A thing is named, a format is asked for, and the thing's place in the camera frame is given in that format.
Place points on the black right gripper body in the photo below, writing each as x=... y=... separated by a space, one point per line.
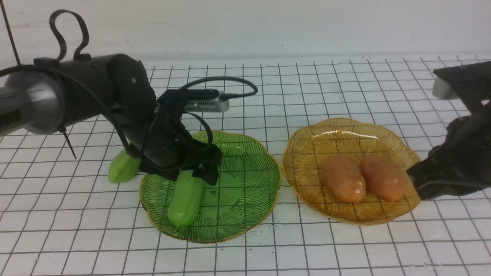
x=461 y=164

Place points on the amber glass plate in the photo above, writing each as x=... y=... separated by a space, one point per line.
x=310 y=146

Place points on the green cucumber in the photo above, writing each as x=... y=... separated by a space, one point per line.
x=123 y=168
x=184 y=207

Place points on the white grid tablecloth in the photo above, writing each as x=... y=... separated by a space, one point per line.
x=60 y=216

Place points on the green glass plate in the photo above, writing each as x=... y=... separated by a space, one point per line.
x=245 y=194

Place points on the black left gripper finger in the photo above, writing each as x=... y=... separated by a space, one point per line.
x=207 y=168

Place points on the orange potato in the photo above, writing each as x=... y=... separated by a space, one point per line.
x=383 y=178
x=344 y=179

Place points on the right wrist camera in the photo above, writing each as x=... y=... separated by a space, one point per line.
x=471 y=83

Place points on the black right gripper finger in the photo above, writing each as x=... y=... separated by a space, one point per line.
x=421 y=175

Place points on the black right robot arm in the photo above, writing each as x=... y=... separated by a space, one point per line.
x=461 y=165

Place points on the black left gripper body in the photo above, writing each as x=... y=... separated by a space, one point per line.
x=159 y=139

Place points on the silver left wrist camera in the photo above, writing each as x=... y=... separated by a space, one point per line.
x=213 y=105

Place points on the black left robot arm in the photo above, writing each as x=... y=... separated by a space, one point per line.
x=49 y=96

